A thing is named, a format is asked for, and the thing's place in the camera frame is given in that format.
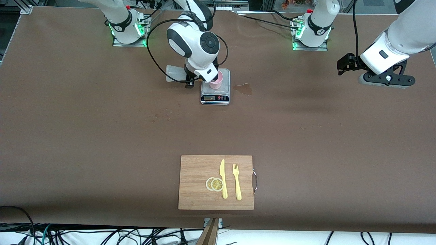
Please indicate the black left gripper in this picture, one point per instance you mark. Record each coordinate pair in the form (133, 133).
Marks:
(351, 63)

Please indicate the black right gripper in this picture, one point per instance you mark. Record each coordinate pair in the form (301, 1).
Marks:
(189, 80)

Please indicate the translucent squeeze bottle orange cap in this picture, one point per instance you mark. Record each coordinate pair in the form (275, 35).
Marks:
(174, 73)

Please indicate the pink plastic cup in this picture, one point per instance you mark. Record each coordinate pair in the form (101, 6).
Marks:
(218, 81)

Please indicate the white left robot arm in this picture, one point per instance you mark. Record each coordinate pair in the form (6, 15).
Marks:
(405, 37)

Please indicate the silver digital kitchen scale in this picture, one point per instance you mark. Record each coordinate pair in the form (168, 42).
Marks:
(215, 98)

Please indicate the white power strip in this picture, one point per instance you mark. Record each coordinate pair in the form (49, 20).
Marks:
(224, 8)

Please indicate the wooden cutting board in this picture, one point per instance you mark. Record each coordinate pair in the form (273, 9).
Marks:
(194, 170)

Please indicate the lemon slice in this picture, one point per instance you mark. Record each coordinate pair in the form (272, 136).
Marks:
(208, 184)
(217, 184)

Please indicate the yellow plastic knife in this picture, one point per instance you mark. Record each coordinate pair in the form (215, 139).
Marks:
(224, 190)

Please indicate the yellow plastic fork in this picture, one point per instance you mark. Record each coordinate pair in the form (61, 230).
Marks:
(238, 190)

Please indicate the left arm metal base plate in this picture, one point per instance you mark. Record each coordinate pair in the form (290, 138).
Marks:
(310, 49)

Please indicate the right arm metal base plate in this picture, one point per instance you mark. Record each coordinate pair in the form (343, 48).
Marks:
(129, 44)

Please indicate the wooden post with metal bracket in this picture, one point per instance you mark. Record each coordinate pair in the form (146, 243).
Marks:
(211, 234)

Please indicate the aluminium frame corner bracket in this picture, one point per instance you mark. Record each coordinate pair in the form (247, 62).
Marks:
(26, 9)

